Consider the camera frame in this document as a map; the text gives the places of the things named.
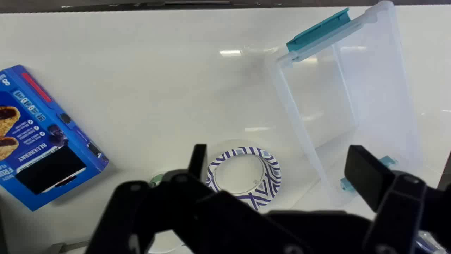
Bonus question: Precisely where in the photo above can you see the clear container with teal latches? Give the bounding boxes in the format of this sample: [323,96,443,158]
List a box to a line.
[271,0,424,195]

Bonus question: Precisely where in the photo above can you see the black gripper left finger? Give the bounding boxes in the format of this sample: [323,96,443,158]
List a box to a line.
[83,143,312,254]

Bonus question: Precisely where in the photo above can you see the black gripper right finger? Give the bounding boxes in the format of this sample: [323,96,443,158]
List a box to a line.
[344,144,451,254]

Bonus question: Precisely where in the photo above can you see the blue cereal bar box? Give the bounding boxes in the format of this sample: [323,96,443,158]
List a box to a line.
[0,64,110,212]

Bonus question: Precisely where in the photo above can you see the blue patterned paper bowl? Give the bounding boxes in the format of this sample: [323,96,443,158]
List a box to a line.
[204,146,283,212]

